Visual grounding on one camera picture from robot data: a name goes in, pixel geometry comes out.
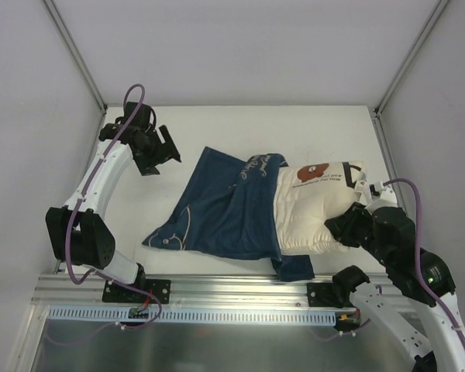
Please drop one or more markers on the white slotted cable duct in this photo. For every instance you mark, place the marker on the white slotted cable duct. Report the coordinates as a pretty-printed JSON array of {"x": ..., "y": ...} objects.
[{"x": 192, "y": 315}]

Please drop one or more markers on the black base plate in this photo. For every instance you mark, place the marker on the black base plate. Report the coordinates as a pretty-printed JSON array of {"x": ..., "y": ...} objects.
[
  {"x": 159, "y": 288},
  {"x": 330, "y": 295}
]

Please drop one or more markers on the blue whale pillowcase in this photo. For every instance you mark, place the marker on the blue whale pillowcase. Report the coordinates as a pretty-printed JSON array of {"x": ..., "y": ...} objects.
[{"x": 227, "y": 211}]

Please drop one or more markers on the aluminium mounting rail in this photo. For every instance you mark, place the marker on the aluminium mounting rail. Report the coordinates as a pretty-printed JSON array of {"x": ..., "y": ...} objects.
[{"x": 259, "y": 292}]

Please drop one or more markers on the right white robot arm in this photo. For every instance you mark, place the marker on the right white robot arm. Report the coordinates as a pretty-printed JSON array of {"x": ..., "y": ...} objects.
[{"x": 429, "y": 286}]

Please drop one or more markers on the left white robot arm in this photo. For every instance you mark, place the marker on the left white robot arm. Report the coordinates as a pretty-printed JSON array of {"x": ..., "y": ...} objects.
[{"x": 77, "y": 230}]

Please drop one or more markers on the left aluminium frame post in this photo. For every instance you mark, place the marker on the left aluminium frame post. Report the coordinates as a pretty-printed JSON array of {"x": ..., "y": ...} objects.
[{"x": 72, "y": 49}]

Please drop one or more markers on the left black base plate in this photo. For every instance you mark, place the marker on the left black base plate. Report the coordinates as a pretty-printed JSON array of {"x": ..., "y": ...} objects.
[{"x": 159, "y": 288}]

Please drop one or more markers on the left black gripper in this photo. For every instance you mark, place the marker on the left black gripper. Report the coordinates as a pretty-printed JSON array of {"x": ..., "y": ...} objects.
[{"x": 157, "y": 151}]

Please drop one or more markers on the right aluminium frame post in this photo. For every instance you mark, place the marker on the right aluminium frame post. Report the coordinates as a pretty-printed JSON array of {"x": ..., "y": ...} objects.
[{"x": 424, "y": 33}]

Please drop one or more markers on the cream white pillow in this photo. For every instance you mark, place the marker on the cream white pillow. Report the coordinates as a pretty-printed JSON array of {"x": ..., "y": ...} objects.
[{"x": 306, "y": 197}]

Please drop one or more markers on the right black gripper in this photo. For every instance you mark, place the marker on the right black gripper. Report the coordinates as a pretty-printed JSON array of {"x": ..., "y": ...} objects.
[{"x": 342, "y": 227}]

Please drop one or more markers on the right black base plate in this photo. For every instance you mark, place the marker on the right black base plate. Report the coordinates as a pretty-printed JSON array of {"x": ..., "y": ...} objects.
[{"x": 330, "y": 295}]

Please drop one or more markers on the aluminium frame post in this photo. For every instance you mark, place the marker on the aluminium frame post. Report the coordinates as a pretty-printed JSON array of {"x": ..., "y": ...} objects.
[
  {"x": 72, "y": 49},
  {"x": 424, "y": 33}
]

